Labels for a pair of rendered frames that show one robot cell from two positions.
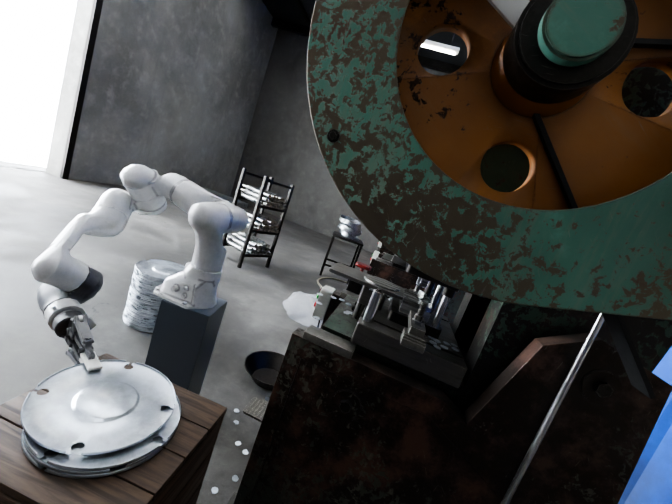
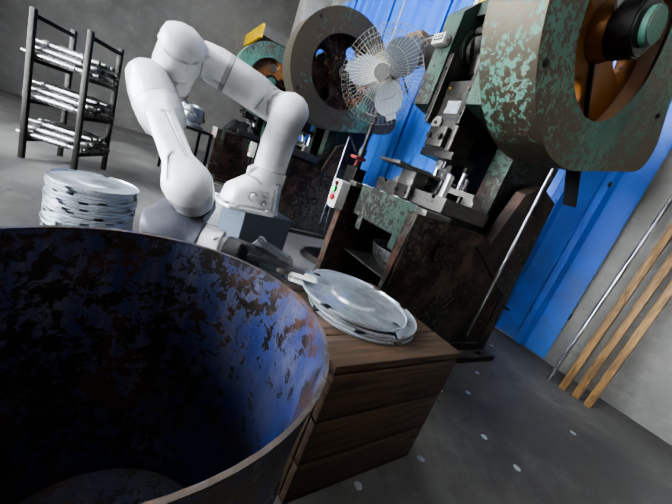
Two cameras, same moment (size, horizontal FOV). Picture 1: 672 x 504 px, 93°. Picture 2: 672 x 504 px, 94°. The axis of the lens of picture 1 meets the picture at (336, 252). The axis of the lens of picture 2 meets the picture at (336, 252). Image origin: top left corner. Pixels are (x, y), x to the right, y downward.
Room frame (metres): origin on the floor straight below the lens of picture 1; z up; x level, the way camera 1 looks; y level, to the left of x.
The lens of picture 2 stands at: (0.17, 0.98, 0.67)
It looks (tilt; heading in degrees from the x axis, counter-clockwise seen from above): 14 degrees down; 315
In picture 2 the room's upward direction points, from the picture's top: 20 degrees clockwise
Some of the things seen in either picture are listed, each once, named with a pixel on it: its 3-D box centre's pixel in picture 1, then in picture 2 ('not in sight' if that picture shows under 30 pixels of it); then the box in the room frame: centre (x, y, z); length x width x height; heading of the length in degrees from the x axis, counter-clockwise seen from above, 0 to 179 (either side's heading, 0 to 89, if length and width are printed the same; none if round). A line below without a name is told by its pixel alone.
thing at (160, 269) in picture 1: (165, 269); (95, 182); (1.68, 0.85, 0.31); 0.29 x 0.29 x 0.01
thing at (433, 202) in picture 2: (407, 327); (428, 200); (1.01, -0.30, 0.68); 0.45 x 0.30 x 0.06; 170
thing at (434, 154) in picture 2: (429, 275); (445, 161); (1.01, -0.31, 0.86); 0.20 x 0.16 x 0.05; 170
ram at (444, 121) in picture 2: not in sight; (456, 117); (1.02, -0.26, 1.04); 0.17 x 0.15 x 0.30; 80
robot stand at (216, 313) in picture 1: (182, 351); (241, 265); (1.16, 0.44, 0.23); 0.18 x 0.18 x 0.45; 1
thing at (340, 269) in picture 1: (361, 295); (405, 181); (1.05, -0.13, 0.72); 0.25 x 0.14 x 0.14; 80
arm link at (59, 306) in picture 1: (72, 320); (211, 250); (0.88, 0.68, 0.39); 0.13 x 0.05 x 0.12; 146
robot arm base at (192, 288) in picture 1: (191, 280); (253, 186); (1.16, 0.48, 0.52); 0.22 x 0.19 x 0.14; 91
